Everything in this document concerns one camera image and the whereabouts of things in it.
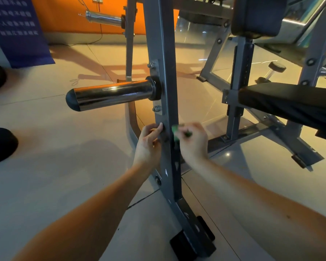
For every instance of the chrome weight storage peg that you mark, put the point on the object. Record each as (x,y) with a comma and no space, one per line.
(111,95)
(103,19)

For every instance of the person's right forearm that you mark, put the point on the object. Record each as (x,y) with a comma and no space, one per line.
(266,209)

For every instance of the person's left forearm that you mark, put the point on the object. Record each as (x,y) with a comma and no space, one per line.
(87,220)

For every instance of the person's right hand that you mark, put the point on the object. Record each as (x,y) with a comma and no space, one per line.
(193,145)

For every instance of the person's left hand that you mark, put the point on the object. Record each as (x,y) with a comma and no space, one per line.
(148,148)

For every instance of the grey steel gym machine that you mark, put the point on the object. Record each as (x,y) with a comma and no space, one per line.
(163,62)

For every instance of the dark blue stand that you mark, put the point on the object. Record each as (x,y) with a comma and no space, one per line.
(16,29)

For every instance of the green cleaning cloth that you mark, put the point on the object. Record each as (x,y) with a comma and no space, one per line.
(175,132)

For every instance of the large black dumbbell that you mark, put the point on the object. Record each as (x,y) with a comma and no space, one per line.
(0,145)

